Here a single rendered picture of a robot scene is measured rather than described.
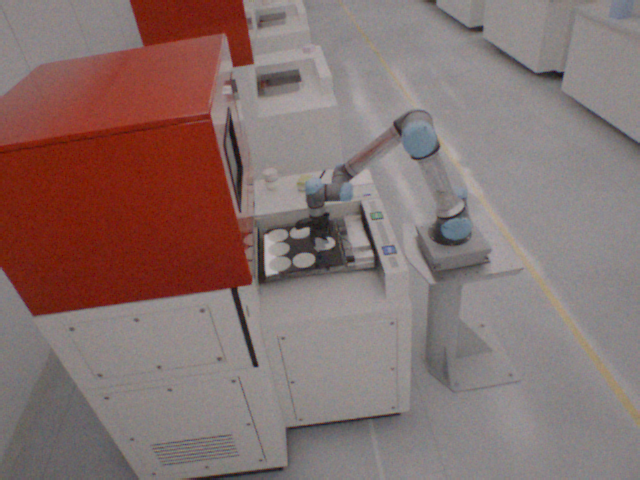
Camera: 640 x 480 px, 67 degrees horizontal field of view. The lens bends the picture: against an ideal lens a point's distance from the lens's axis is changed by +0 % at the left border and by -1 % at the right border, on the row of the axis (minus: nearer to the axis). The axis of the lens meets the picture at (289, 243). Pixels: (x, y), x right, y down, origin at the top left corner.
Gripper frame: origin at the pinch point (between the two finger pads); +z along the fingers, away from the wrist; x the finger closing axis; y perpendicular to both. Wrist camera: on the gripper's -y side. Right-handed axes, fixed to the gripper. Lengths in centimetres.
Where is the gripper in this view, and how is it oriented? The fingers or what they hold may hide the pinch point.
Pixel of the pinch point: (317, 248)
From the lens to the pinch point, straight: 217.6
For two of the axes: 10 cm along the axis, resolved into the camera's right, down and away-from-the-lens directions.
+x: 4.2, -5.9, 6.8
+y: 9.0, 1.6, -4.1
